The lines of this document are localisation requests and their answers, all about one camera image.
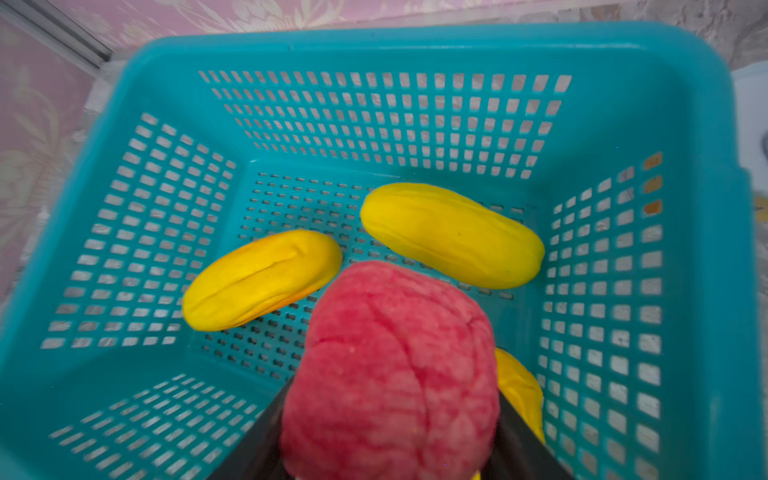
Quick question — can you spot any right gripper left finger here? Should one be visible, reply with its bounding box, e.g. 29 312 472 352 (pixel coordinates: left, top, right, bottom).
207 378 294 480

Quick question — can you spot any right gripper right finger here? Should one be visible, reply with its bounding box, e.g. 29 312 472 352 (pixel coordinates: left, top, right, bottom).
482 393 573 480

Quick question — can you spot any yellow lemon fruit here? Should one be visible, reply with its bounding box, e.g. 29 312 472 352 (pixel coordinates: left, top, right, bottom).
495 348 546 444

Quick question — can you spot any pink red fruit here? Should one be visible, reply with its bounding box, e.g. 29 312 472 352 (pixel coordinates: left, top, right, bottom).
280 261 500 479

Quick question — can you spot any ridged yellow-orange fruit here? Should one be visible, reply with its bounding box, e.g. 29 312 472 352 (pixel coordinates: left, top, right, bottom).
182 229 343 332

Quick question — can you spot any smooth yellow mango fruit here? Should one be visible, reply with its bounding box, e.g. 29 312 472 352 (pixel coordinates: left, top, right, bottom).
360 183 545 290

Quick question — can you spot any teal plastic basket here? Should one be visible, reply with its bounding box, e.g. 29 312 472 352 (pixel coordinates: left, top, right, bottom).
1 22 767 479

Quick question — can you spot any yellow drink can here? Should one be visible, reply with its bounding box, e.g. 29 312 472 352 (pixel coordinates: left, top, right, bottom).
732 61 768 224

